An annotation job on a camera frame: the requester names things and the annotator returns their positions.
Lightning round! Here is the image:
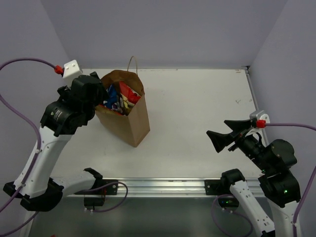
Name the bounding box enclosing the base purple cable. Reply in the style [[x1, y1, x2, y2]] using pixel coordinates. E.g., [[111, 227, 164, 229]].
[[83, 181, 129, 213], [210, 194, 254, 237]]

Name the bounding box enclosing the yellow chip bag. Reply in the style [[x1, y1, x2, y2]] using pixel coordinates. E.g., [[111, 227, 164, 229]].
[[122, 97, 135, 116]]

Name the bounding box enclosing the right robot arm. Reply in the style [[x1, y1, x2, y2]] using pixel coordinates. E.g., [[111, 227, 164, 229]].
[[206, 118, 302, 237]]

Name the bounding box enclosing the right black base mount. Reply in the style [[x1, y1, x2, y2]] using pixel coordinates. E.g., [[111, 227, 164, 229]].
[[204, 179, 224, 196]]

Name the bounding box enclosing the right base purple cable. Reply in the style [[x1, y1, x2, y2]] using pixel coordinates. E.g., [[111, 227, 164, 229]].
[[210, 194, 254, 237]]

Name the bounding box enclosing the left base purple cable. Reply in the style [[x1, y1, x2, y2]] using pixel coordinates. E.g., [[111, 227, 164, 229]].
[[83, 181, 129, 213]]

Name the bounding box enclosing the red chip bag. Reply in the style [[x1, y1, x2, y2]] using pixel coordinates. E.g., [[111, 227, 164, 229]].
[[119, 81, 141, 105]]

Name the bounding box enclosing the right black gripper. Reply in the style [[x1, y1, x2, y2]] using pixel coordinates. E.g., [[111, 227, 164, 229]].
[[207, 118, 273, 172]]

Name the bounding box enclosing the blue snack bag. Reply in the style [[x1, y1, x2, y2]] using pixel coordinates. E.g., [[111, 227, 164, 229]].
[[103, 84, 120, 111]]

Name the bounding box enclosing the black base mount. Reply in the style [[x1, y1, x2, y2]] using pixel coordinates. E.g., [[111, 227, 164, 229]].
[[75, 179, 118, 196], [204, 179, 224, 196]]

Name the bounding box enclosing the brown chocolate bar wrapper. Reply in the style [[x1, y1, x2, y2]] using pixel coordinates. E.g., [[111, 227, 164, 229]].
[[117, 93, 125, 115]]

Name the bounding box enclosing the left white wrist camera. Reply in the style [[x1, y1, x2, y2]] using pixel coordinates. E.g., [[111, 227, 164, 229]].
[[63, 60, 83, 80]]

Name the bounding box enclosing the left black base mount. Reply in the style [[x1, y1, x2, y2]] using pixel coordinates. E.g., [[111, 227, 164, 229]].
[[75, 179, 118, 196]]

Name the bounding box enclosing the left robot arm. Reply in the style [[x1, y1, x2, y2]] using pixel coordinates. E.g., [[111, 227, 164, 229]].
[[3, 72, 108, 212]]

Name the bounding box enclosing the brown paper bag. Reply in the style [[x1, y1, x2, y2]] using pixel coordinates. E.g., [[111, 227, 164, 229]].
[[96, 69, 150, 147]]

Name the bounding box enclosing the aluminium front rail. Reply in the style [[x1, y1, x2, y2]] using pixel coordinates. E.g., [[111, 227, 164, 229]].
[[34, 177, 272, 198]]

